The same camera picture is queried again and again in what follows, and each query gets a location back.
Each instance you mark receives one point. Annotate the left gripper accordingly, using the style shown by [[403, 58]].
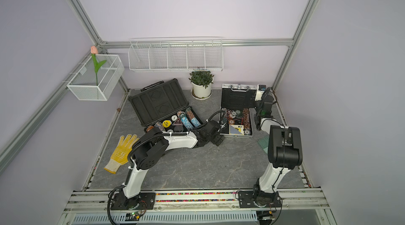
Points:
[[218, 139]]

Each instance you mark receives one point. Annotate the silver aluminium poker case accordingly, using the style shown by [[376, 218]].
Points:
[[235, 98]]

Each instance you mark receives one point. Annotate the black plastic poker case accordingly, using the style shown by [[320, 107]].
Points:
[[159, 102]]

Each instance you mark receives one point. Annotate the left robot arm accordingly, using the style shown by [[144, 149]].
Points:
[[147, 152]]

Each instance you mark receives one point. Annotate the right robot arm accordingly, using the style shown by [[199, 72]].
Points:
[[284, 151]]

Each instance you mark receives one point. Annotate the blue white chip stack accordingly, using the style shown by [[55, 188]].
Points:
[[192, 118]]

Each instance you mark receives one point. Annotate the playing card deck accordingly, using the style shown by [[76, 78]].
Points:
[[236, 129]]

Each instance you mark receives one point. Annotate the orange black chip stack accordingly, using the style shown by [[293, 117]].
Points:
[[246, 119]]

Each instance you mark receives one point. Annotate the yellow round chip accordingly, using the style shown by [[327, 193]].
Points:
[[167, 123]]

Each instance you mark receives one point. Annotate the white potted green plant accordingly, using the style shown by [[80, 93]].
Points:
[[201, 84]]

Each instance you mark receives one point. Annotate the yellow work glove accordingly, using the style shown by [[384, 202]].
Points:
[[121, 152]]

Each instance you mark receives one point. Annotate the pink artificial tulip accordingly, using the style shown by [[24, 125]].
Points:
[[97, 64]]

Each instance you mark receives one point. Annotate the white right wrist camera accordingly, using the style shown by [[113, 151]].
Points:
[[259, 92]]

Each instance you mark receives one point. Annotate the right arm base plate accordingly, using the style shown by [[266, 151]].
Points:
[[251, 199]]

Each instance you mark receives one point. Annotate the long white wire shelf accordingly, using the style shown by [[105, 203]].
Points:
[[176, 54]]

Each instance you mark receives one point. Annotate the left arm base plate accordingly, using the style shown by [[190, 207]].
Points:
[[142, 201]]

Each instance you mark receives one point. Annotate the white wire basket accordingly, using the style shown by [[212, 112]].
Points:
[[83, 83]]

